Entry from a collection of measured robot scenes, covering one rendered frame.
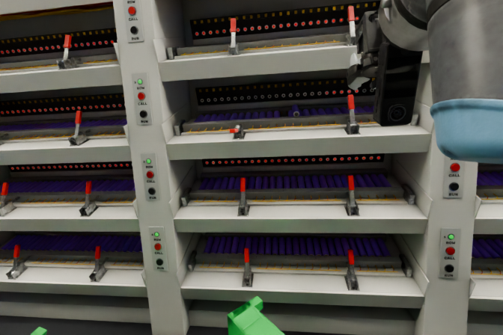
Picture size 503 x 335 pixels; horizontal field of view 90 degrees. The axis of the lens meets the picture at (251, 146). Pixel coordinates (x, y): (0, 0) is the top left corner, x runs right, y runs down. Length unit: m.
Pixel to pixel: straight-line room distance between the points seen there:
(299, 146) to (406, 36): 0.34
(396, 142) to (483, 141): 0.45
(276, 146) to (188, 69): 0.28
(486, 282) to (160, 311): 0.83
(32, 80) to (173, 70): 0.38
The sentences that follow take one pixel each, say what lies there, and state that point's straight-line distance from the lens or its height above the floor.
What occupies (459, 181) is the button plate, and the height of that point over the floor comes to 0.43.
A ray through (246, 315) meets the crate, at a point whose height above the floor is 0.20.
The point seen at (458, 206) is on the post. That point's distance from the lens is 0.73.
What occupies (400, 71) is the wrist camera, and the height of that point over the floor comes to 0.65.
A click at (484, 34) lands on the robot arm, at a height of 0.64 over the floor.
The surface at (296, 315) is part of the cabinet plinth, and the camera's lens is 0.83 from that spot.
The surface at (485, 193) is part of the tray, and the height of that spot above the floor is 0.38.
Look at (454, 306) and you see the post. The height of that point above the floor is 0.13.
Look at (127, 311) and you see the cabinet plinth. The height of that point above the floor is 0.04.
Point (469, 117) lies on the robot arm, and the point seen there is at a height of 0.59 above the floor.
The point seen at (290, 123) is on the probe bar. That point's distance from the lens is 0.65.
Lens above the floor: 0.60
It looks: 8 degrees down
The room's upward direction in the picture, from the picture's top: 3 degrees counter-clockwise
